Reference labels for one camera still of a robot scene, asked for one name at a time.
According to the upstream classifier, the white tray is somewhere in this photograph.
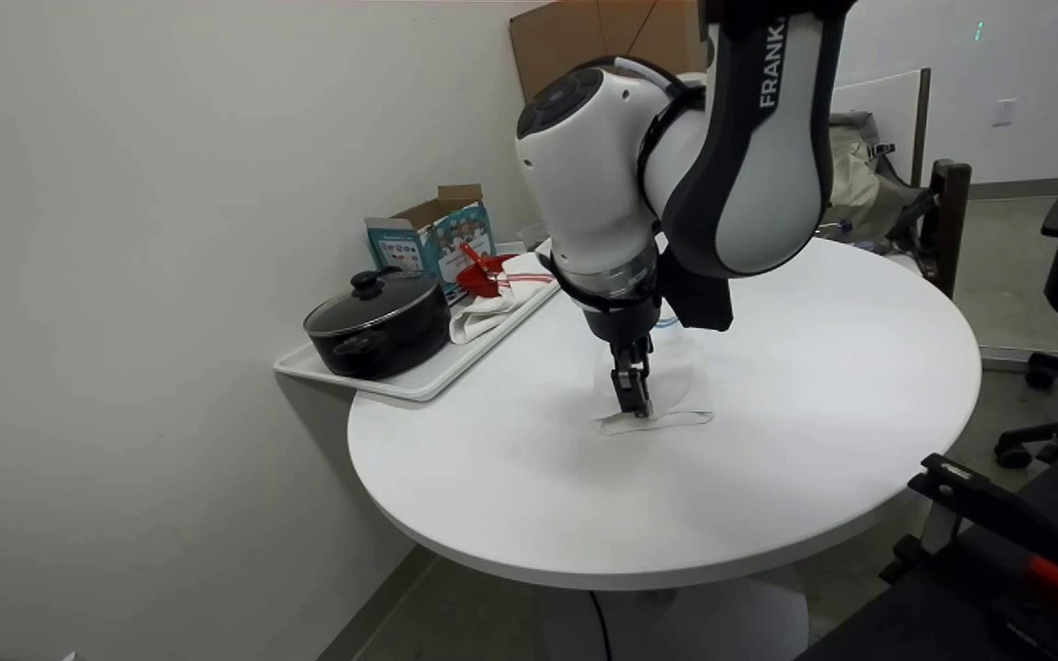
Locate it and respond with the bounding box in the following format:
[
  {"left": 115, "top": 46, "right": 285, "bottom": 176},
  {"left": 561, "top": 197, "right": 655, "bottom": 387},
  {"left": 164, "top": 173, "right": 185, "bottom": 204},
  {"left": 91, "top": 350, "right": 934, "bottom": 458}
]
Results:
[{"left": 273, "top": 252, "right": 558, "bottom": 405}]

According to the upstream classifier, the red plastic toy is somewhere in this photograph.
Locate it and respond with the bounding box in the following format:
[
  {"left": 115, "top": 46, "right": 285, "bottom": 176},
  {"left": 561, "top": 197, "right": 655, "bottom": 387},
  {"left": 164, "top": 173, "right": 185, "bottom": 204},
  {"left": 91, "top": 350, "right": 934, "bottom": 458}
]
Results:
[{"left": 455, "top": 249, "right": 553, "bottom": 301}]

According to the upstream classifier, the blue printed cardboard box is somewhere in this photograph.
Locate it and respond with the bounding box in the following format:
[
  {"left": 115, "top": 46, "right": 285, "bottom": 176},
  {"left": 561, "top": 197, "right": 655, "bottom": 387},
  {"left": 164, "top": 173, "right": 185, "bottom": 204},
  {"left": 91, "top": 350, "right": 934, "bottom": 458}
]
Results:
[{"left": 364, "top": 184, "right": 495, "bottom": 301}]

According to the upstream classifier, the large brown cardboard box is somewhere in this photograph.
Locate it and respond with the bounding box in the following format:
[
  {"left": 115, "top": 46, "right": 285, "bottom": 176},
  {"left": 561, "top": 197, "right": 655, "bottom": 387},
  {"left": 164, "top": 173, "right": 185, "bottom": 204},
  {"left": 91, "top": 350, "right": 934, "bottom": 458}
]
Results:
[{"left": 506, "top": 0, "right": 704, "bottom": 100}]

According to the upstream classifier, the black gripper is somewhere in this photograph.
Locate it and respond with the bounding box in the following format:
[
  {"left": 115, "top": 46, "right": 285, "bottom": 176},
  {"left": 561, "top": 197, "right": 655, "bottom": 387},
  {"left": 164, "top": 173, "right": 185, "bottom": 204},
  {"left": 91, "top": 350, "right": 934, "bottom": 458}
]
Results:
[{"left": 589, "top": 301, "right": 658, "bottom": 417}]

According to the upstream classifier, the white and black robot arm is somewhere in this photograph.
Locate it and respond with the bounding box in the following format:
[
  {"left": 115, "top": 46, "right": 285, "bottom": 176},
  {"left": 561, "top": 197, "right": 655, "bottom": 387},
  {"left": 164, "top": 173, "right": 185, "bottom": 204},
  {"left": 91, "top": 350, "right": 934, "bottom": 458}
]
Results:
[{"left": 513, "top": 0, "right": 856, "bottom": 417}]

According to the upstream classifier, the orange handled black clamp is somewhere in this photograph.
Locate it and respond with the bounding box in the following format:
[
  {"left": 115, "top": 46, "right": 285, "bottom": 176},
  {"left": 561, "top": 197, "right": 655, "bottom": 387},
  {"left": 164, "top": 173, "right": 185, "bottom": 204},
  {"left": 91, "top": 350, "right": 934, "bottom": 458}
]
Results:
[{"left": 907, "top": 456, "right": 1058, "bottom": 597}]

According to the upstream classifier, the black pot with lid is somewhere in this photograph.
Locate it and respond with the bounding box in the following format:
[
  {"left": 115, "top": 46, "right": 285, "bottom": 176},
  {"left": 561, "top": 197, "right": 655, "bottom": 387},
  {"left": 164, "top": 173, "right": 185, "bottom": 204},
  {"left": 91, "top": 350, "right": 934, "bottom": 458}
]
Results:
[{"left": 305, "top": 266, "right": 447, "bottom": 376}]

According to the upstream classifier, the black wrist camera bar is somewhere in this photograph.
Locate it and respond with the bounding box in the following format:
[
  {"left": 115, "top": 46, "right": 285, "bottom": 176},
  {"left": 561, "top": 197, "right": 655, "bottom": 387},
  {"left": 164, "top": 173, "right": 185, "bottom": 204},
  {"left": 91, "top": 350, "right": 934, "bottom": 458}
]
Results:
[{"left": 658, "top": 252, "right": 735, "bottom": 330}]

